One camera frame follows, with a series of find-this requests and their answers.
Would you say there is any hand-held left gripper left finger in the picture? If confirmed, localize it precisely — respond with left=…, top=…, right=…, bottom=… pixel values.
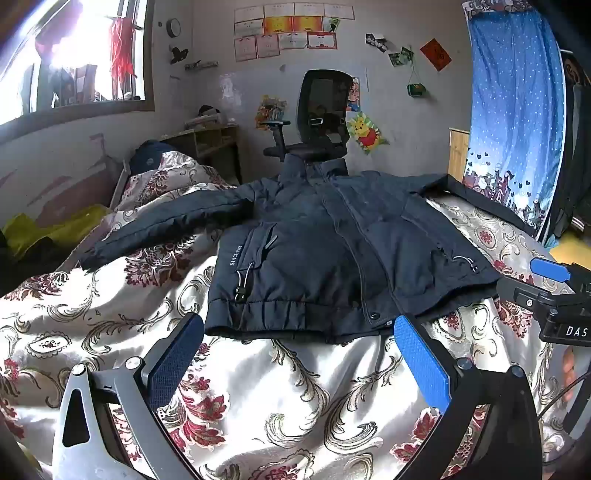
left=52, top=312, right=206, bottom=480

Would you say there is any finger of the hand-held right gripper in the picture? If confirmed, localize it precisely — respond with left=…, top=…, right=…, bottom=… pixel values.
left=529, top=257, right=591, bottom=296
left=496, top=276, right=575, bottom=320

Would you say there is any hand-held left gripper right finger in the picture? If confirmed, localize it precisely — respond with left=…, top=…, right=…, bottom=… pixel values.
left=392, top=315, right=543, bottom=480

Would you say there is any dark navy jacket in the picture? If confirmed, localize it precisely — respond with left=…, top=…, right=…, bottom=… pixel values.
left=79, top=152, right=504, bottom=344

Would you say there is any person's right hand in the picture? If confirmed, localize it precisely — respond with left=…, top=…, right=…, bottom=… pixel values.
left=562, top=347, right=579, bottom=388

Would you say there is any floral bed quilt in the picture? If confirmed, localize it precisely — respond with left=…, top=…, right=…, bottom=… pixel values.
left=0, top=150, right=578, bottom=480

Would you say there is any wooden cabinet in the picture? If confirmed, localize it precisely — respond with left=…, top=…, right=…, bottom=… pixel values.
left=448, top=128, right=472, bottom=183

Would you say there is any yellow green cloth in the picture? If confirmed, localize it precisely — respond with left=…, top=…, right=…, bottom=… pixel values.
left=0, top=204, right=114, bottom=259

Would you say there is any blue printed curtain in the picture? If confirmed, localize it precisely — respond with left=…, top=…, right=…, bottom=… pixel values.
left=463, top=0, right=566, bottom=238

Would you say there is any wooden desk shelf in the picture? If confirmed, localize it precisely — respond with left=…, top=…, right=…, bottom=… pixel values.
left=159, top=124, right=243, bottom=185

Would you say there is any yellow bear poster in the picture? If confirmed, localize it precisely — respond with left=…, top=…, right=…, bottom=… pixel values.
left=346, top=111, right=387, bottom=155

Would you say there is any stack of papers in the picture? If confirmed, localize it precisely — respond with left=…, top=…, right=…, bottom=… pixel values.
left=185, top=113, right=229, bottom=132

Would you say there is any red paper square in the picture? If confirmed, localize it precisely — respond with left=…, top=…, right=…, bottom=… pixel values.
left=420, top=38, right=452, bottom=72

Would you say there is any colourful cartoon poster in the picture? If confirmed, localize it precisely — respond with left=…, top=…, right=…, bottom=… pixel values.
left=254, top=95, right=287, bottom=132

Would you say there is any black office chair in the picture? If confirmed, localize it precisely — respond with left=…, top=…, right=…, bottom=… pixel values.
left=262, top=69, right=354, bottom=169

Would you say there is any red hanging ornament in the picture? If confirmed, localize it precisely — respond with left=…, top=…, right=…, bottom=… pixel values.
left=108, top=14, right=138, bottom=95

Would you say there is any window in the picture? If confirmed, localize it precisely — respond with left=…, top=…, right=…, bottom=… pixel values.
left=0, top=0, right=157, bottom=139

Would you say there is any black cable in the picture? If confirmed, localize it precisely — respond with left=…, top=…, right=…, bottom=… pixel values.
left=540, top=360, right=591, bottom=462

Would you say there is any grey bed frame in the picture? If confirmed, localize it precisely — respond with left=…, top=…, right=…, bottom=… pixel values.
left=107, top=159, right=132, bottom=213

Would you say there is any group of wall certificates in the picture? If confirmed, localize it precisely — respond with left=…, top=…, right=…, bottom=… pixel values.
left=233, top=2, right=355, bottom=63

